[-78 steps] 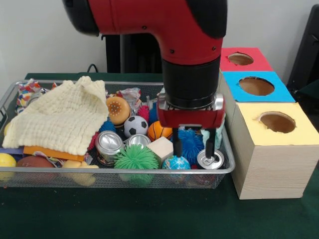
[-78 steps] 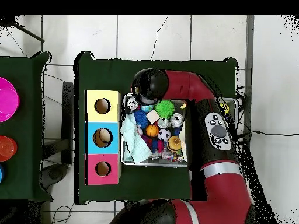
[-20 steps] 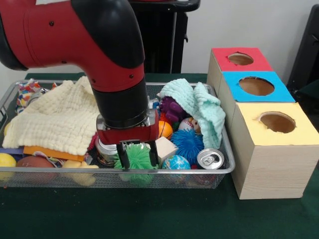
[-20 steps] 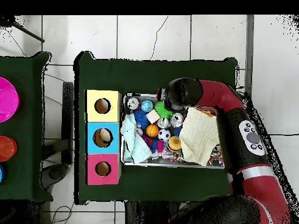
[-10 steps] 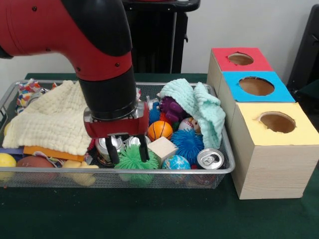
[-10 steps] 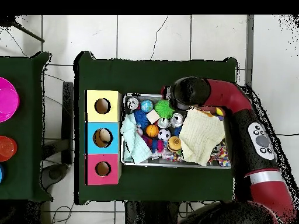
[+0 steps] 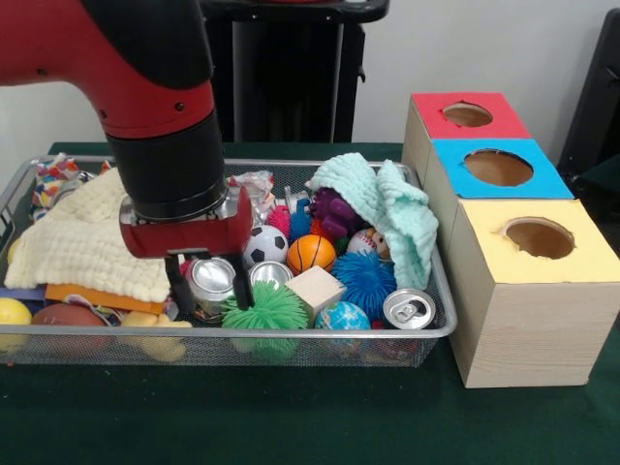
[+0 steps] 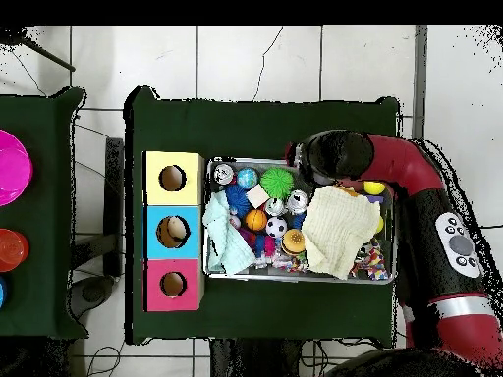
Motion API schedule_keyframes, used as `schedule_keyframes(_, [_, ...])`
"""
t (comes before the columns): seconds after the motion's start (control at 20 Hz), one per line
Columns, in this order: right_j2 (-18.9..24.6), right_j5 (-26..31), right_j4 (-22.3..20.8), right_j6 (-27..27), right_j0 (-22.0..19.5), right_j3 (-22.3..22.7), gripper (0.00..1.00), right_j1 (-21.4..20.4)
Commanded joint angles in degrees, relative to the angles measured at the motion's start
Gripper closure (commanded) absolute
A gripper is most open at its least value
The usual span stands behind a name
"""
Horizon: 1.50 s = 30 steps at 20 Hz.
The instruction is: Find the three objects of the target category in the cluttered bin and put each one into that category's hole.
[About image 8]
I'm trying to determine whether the red cup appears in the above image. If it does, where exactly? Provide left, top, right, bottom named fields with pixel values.
left=0, top=228, right=30, bottom=273

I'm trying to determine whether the mint green muslin cloth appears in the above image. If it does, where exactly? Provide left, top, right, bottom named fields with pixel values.
left=202, top=190, right=256, bottom=276

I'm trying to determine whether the small soccer ball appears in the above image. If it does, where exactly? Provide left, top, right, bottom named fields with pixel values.
left=265, top=215, right=289, bottom=240

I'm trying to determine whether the small silver can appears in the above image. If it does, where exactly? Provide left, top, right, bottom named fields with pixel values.
left=264, top=196, right=286, bottom=218

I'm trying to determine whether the small globe ball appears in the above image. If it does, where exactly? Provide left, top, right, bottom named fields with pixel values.
left=236, top=167, right=260, bottom=190

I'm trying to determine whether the large green spiky ball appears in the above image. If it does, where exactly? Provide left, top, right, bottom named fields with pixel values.
left=259, top=166, right=296, bottom=200

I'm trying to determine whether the silver can with open top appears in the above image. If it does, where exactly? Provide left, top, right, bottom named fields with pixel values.
left=286, top=188, right=311, bottom=216

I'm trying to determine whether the wooden box with three holes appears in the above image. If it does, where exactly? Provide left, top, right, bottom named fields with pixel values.
left=141, top=150, right=207, bottom=313

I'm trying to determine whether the wooden cube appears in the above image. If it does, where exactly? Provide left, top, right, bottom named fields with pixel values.
left=245, top=184, right=272, bottom=209

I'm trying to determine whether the dark green table cloth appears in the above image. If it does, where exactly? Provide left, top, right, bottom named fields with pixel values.
left=124, top=85, right=402, bottom=346

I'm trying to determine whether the pink bowl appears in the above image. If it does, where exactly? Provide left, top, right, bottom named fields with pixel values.
left=0, top=129, right=33, bottom=208

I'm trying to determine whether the small orange basketball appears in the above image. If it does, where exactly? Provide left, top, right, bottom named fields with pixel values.
left=245, top=208, right=269, bottom=233

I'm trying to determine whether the clear mesh bin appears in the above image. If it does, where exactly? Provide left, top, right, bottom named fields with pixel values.
left=203, top=156, right=398, bottom=283

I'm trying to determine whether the blue spiky ball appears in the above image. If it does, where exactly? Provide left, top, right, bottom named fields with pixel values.
left=225, top=185, right=252, bottom=217

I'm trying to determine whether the silver can with pull tab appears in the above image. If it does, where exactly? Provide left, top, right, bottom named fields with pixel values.
left=212, top=162, right=237, bottom=187

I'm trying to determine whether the cream yellow muslin cloth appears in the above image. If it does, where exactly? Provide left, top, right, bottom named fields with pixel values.
left=302, top=184, right=384, bottom=280

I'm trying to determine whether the black floor stand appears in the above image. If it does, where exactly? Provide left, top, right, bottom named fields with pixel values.
left=69, top=136, right=126, bottom=314

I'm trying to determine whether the green cloth side table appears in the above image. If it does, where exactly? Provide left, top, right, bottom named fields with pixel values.
left=0, top=87, right=87, bottom=341

